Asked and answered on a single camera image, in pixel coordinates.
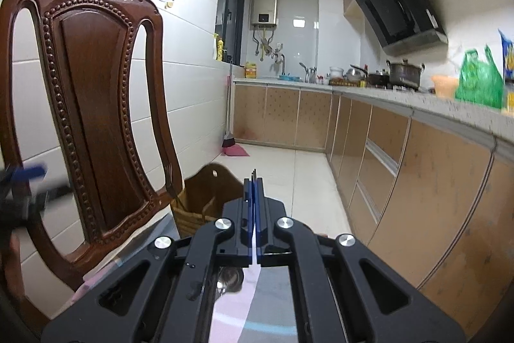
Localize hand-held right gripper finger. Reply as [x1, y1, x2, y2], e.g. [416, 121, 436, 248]
[254, 177, 468, 343]
[40, 177, 256, 343]

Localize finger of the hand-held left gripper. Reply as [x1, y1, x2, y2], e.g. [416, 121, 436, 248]
[39, 185, 74, 202]
[11, 163, 49, 182]

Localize wooden slatted utensil holder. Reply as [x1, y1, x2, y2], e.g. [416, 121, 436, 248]
[171, 163, 245, 239]

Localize small metal spoon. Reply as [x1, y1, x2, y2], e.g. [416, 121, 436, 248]
[215, 266, 245, 297]

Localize metal fork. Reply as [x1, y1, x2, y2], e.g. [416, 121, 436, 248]
[164, 164, 185, 208]

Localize pink dustpan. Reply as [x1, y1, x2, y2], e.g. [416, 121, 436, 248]
[223, 144, 250, 158]

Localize pink and grey blanket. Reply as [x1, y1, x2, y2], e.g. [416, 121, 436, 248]
[70, 212, 300, 343]

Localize carved brown wooden chair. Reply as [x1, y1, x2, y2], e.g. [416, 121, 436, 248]
[0, 0, 189, 331]

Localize chrome sink faucet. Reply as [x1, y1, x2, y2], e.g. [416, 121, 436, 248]
[271, 53, 287, 76]

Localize tan lower kitchen cabinets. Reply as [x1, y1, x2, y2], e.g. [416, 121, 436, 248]
[233, 82, 514, 321]

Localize metal cooking pot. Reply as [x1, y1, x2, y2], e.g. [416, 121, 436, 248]
[386, 59, 425, 88]

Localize dark framed window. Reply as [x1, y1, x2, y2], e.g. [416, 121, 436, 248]
[215, 0, 245, 66]

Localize speckled kitchen countertop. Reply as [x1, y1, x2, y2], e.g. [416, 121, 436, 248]
[233, 76, 514, 151]

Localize orange plastic bowl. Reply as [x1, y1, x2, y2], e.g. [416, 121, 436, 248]
[431, 75, 460, 98]

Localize black range hood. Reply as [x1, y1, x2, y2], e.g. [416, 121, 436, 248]
[355, 0, 448, 56]

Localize green plastic bag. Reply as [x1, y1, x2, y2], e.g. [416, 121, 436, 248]
[455, 45, 504, 108]

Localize blue snack bag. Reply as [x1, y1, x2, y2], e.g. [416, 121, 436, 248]
[498, 29, 514, 82]

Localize broom with grey handle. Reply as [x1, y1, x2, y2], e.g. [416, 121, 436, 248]
[222, 59, 237, 149]

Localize white wall water heater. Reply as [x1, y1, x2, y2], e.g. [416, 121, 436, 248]
[250, 0, 279, 26]

